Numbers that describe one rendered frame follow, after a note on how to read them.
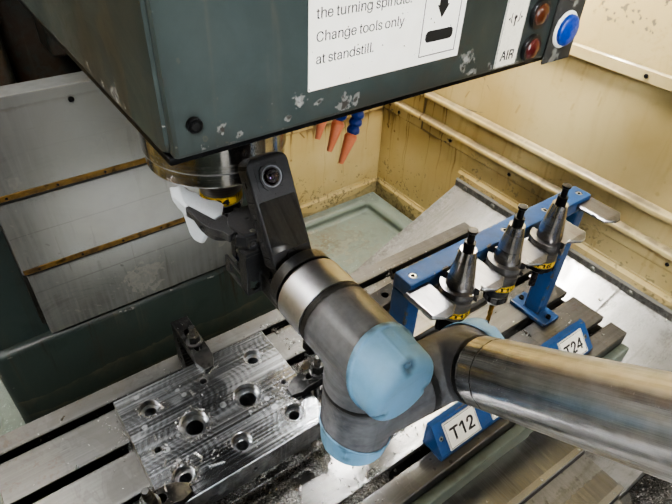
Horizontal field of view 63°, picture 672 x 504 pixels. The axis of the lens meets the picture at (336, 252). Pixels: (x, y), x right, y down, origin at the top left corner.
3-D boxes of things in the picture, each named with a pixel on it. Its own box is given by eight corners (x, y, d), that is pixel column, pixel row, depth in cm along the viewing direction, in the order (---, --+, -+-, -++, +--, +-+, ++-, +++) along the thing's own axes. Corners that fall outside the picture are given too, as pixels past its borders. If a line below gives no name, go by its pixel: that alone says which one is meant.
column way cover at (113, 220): (249, 260, 136) (233, 52, 103) (47, 341, 113) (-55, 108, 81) (240, 249, 139) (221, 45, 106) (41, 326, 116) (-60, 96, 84)
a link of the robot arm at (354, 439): (427, 438, 60) (446, 378, 53) (341, 486, 56) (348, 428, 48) (386, 385, 65) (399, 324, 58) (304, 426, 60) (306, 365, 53)
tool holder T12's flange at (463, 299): (452, 276, 89) (455, 264, 87) (484, 294, 86) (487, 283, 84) (429, 294, 85) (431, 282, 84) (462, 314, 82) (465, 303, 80)
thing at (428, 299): (461, 311, 81) (462, 308, 81) (435, 326, 79) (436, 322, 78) (429, 285, 86) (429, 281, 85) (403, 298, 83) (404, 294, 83)
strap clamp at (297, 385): (352, 396, 106) (357, 345, 96) (294, 430, 99) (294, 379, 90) (341, 384, 108) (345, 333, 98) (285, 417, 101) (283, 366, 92)
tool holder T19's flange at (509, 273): (497, 252, 94) (501, 241, 92) (529, 269, 91) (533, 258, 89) (477, 268, 90) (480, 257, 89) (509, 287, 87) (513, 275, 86)
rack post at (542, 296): (558, 318, 124) (604, 212, 105) (543, 328, 122) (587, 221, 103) (523, 293, 130) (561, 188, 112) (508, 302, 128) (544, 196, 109)
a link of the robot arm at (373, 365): (365, 445, 47) (376, 387, 42) (296, 359, 54) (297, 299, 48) (431, 401, 51) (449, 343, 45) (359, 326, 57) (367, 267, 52)
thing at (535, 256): (552, 259, 92) (554, 256, 91) (532, 271, 89) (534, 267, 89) (519, 238, 96) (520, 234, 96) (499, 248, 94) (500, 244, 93)
